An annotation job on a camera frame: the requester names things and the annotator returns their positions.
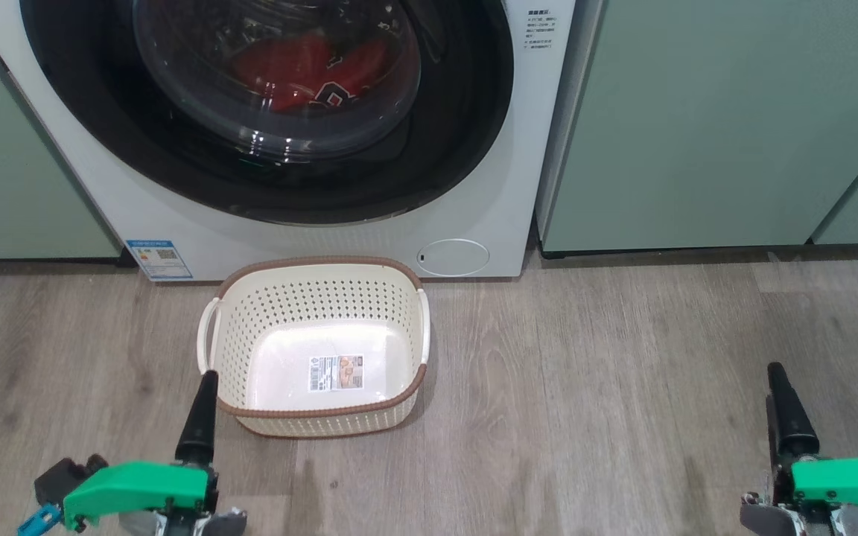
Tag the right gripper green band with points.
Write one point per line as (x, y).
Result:
(853, 484)

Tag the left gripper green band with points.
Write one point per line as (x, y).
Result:
(138, 484)

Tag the black round washing machine door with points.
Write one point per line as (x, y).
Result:
(101, 126)

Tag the red sports jersey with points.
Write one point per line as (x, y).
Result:
(280, 67)

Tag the cream perforated plastic laundry basket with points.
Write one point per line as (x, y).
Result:
(287, 298)

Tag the white front-load washing machine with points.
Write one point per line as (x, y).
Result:
(325, 238)

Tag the blue energy label sticker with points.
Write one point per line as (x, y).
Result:
(159, 259)

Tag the blue left wrist connector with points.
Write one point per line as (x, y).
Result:
(38, 519)

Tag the round white filter cover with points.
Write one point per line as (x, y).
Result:
(453, 257)

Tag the green cabinet on right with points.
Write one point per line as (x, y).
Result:
(697, 126)

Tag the green cabinet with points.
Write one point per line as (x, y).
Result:
(12, 171)
(697, 126)

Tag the green cabinet on left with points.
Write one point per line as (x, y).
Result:
(12, 171)

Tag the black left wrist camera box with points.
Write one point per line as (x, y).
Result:
(60, 480)

